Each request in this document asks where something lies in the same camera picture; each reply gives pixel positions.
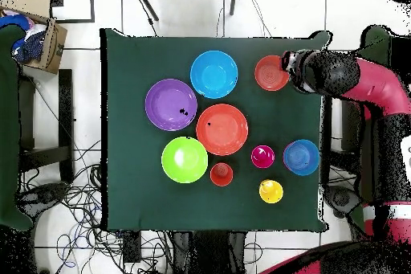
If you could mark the pink cup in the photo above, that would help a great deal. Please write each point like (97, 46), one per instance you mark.
(263, 160)

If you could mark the small blue bowl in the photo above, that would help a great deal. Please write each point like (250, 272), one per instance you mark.
(301, 157)

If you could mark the green covered side table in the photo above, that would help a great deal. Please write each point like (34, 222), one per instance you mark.
(8, 126)
(375, 42)

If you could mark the large blue bowl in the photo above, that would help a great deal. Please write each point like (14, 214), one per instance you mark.
(214, 74)

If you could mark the dark grey stand base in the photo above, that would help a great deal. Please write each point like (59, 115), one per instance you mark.
(340, 200)
(41, 195)

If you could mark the purple bowl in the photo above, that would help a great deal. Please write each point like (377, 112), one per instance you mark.
(163, 100)

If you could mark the orange cup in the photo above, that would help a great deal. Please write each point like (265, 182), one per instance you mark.
(221, 174)

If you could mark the white board black frame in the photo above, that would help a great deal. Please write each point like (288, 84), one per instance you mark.
(74, 4)

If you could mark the yellow cup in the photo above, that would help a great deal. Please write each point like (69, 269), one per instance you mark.
(273, 195)

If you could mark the black chair frame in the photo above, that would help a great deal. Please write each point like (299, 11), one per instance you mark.
(350, 126)
(65, 110)

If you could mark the small orange bowl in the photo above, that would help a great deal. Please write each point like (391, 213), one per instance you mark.
(268, 74)

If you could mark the large orange bowl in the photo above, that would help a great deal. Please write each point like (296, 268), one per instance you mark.
(222, 132)

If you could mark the cardboard box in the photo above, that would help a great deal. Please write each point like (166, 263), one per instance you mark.
(56, 45)

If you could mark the black tripod leg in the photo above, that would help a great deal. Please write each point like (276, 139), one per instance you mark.
(233, 0)
(146, 3)

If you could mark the black power strip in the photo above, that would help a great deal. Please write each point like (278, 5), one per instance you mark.
(131, 246)

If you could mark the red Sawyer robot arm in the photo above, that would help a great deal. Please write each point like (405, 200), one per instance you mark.
(379, 87)

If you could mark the green bowl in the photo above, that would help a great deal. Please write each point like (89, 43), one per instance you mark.
(188, 168)

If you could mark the dark green tablecloth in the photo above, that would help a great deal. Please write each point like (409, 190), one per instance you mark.
(135, 62)

